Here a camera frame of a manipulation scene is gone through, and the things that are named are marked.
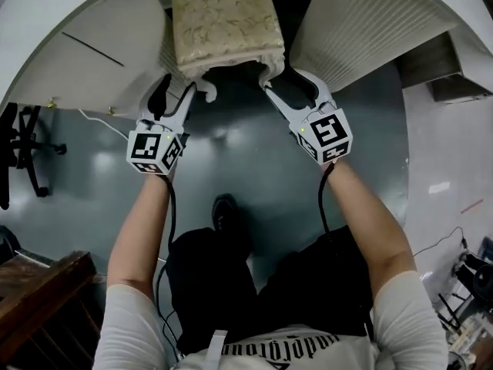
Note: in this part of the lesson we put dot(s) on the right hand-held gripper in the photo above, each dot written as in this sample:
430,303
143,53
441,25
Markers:
327,133

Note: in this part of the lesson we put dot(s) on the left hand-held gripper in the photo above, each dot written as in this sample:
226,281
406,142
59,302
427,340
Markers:
148,149

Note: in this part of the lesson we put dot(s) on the cream upholstered stool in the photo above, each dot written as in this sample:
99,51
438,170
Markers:
223,21

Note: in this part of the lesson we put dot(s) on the white curved desk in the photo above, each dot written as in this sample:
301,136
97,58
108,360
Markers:
96,33

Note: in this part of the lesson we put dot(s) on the person's right forearm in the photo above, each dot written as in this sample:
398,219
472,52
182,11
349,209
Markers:
366,222

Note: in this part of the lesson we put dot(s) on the person's left forearm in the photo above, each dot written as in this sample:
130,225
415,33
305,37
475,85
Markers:
135,237

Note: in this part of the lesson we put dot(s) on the person's left black shoe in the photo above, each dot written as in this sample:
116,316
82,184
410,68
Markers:
227,214

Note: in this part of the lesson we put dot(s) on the grey wooden desk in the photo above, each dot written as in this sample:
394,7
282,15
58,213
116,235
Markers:
423,68

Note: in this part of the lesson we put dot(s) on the black mesh office chair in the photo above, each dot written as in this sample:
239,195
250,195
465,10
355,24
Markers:
23,137

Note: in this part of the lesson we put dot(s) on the person's white printed t-shirt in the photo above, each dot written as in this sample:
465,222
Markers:
127,330

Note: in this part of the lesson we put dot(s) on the black cylindrical machine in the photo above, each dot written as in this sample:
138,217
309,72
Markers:
477,280

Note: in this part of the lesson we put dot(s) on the brown wooden slatted frame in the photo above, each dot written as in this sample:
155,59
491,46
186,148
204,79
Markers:
38,303

